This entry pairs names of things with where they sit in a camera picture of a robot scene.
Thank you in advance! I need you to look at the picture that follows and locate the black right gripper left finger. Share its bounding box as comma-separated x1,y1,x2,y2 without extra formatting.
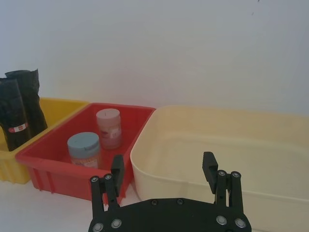
89,154,125,218

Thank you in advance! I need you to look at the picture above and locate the yellow plastic bin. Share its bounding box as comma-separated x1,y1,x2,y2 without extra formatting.
0,97,90,186

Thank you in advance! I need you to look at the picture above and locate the red plastic bin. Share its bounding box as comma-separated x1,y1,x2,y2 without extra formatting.
15,102,156,202

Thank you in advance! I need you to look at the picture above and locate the cream plastic bin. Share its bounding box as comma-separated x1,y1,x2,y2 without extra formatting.
130,105,309,232

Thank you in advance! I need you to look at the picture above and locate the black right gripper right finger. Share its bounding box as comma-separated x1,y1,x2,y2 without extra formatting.
202,151,243,216

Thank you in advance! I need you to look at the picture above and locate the jar with blue lid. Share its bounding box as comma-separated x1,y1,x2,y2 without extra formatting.
67,131,101,169

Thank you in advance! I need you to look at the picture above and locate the black roll with red label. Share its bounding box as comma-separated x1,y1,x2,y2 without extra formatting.
0,77,32,152

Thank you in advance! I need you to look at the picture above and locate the jar with pink lid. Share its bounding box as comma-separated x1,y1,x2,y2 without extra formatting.
96,108,123,150

